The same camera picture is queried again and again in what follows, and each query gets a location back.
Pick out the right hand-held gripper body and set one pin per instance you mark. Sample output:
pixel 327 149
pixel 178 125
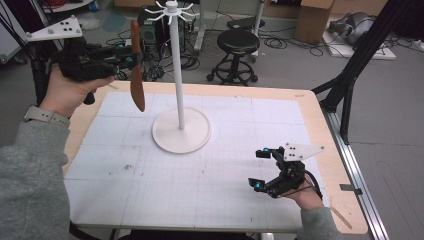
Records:
pixel 290 173

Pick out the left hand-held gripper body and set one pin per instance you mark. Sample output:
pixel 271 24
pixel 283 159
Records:
pixel 83 63

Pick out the wooden rice spatula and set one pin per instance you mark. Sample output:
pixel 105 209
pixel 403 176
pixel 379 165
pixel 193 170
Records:
pixel 137 93

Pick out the white hook stand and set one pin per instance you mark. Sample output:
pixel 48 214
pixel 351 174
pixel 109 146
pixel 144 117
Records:
pixel 180 100

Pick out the person's right hand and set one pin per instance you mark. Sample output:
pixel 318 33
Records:
pixel 306 198

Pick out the person's left hand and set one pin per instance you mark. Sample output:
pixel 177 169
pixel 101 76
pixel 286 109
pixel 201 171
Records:
pixel 66 93

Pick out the black computer tower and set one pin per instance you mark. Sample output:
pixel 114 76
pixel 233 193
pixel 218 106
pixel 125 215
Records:
pixel 155 31

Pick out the white grid mat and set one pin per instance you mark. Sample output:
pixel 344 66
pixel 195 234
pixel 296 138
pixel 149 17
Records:
pixel 200 186

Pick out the black tape strip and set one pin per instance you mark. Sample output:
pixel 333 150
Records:
pixel 351 189

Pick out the grey watch band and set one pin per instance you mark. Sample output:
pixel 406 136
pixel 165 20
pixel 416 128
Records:
pixel 45 115

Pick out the white stand leg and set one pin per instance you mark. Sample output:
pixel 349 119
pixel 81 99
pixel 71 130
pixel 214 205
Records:
pixel 258 13
pixel 200 30

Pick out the black round stool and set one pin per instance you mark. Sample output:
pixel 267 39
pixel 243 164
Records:
pixel 237 41

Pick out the black flat device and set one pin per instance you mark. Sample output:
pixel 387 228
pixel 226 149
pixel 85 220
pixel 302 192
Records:
pixel 245 22

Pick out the cardboard box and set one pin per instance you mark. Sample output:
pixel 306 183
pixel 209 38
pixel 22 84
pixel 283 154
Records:
pixel 311 23

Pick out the white floor board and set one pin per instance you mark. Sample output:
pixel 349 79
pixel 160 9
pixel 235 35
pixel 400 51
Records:
pixel 366 51

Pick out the grey bag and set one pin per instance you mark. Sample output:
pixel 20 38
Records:
pixel 356 28

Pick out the aluminium rail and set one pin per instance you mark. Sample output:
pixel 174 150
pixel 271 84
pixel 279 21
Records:
pixel 360 180

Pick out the black metal frame post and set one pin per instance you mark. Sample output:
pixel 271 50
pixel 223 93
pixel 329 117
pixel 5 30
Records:
pixel 363 50

